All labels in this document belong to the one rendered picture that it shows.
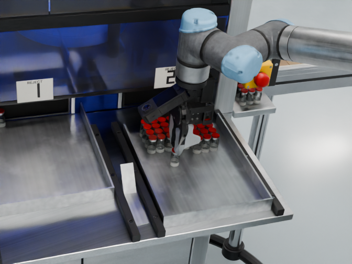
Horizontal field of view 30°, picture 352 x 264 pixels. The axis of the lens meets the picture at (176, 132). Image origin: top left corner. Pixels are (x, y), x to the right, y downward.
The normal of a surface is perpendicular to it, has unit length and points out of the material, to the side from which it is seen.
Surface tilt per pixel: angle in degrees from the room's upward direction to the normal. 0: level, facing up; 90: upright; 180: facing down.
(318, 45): 67
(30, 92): 90
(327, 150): 0
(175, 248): 90
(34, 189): 0
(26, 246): 0
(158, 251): 90
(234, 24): 90
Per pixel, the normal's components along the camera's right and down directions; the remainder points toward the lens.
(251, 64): 0.69, 0.48
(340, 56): -0.73, 0.29
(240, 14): 0.32, 0.59
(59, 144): 0.10, -0.79
